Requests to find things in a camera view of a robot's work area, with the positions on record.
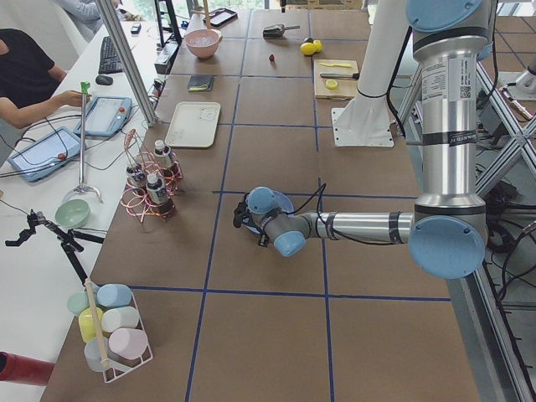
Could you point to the reacher grabber stick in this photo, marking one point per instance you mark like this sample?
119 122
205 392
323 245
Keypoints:
82 187

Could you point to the aluminium frame post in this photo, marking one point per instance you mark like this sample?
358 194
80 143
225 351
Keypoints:
115 30

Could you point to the white plastic cup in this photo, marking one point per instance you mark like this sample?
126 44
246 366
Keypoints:
120 317

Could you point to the blue plastic cup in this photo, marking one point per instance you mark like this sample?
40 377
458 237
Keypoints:
114 295

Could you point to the pink bowl of ice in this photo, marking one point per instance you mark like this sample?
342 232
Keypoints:
203 43

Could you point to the elongated yellow lemon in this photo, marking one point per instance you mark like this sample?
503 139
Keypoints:
317 45

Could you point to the steel muddler black tip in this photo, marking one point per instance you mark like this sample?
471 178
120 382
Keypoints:
340 76

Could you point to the red bottle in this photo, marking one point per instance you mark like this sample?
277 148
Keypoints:
24 370

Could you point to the steel ice scoop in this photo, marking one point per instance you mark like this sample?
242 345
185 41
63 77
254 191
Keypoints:
277 31

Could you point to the black keyboard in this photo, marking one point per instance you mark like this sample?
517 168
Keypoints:
110 62

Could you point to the copper wire bottle rack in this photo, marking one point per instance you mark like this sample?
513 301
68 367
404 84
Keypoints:
140 206

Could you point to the cream bear tray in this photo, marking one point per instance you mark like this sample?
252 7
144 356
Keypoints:
193 124

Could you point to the yellow plastic knife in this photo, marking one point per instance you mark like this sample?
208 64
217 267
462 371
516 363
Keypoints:
337 65

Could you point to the round yellow lemon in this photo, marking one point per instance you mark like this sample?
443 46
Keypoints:
308 48

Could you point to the white wire cup rack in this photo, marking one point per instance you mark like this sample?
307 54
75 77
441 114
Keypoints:
97 352

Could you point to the wooden cutting board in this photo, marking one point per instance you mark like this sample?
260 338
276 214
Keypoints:
346 90

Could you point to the grey yellow folded cloth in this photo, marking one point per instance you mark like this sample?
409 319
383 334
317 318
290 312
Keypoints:
200 83

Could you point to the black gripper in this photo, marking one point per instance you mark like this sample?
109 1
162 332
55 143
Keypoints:
252 226

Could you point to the teach pendant far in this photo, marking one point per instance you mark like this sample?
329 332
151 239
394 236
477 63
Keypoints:
106 115

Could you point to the black computer mouse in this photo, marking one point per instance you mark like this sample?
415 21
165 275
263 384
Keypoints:
104 80

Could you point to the seated person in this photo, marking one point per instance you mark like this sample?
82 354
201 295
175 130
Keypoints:
29 79

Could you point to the pink plastic cup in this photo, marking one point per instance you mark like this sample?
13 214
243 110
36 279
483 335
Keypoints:
129 343

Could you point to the yellow plastic cup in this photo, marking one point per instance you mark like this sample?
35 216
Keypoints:
86 325

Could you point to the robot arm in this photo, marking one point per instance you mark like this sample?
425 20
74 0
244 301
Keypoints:
446 231

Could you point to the green bowl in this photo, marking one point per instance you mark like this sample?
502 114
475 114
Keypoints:
72 214

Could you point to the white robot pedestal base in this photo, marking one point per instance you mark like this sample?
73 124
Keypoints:
365 122

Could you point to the teach pendant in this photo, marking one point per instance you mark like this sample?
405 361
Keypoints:
106 115
46 155

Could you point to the teach pendant near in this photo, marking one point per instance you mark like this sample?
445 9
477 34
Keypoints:
46 155

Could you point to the lemon half slice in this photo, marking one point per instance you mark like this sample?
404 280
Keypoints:
331 84

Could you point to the tea bottle white cap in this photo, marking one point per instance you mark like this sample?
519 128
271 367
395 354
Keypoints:
163 157

